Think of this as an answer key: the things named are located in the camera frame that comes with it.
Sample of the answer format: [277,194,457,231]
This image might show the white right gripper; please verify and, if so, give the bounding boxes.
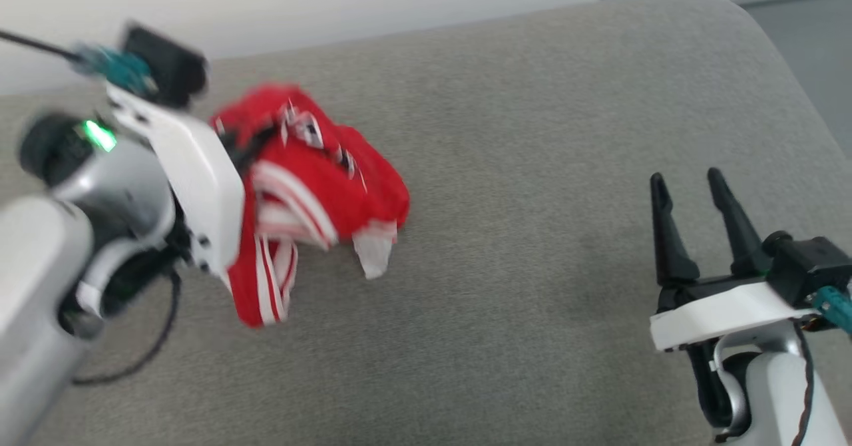
[650,167,826,353]

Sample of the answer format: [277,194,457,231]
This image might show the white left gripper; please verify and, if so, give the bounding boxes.
[106,83,275,275]

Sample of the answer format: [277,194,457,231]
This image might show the red garment with white stripes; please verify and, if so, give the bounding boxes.
[212,83,411,328]

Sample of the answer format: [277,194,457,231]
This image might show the grey fabric sofa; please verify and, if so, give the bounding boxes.
[0,0,852,446]

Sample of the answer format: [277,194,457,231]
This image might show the teal right camera cable plug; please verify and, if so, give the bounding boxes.
[807,285,852,335]

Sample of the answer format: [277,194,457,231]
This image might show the teal camera cable plug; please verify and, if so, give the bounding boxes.
[0,29,157,95]
[807,285,852,335]

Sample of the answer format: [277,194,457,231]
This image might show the teal left camera cable plug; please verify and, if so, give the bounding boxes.
[0,29,157,95]

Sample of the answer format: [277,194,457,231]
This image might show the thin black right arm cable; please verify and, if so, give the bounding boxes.
[794,323,818,446]

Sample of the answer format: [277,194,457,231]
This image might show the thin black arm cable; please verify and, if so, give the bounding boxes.
[73,270,182,385]
[794,323,818,446]

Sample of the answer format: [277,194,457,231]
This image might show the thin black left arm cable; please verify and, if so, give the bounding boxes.
[73,270,182,385]

